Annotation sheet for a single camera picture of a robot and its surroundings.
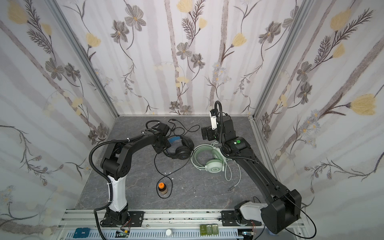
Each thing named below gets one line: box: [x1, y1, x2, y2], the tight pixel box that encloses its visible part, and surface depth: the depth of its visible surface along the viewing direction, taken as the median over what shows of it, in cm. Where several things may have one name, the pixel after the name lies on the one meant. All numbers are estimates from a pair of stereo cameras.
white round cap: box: [165, 228, 173, 237], surface depth 69 cm
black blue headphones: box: [163, 135, 195, 160], surface depth 95 cm
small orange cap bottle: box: [158, 182, 169, 195], surface depth 78 cm
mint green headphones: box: [190, 144, 225, 173], surface depth 89 cm
